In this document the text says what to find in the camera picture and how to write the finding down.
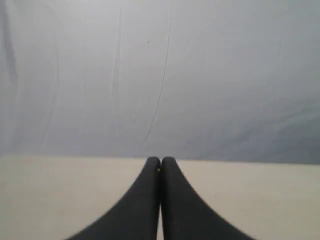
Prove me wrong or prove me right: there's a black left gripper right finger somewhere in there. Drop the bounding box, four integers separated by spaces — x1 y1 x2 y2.
161 156 252 240

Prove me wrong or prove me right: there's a grey fabric backdrop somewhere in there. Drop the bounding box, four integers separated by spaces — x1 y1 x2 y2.
0 0 320 165

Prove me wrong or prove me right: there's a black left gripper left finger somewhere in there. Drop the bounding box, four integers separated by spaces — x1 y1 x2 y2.
69 156 161 240

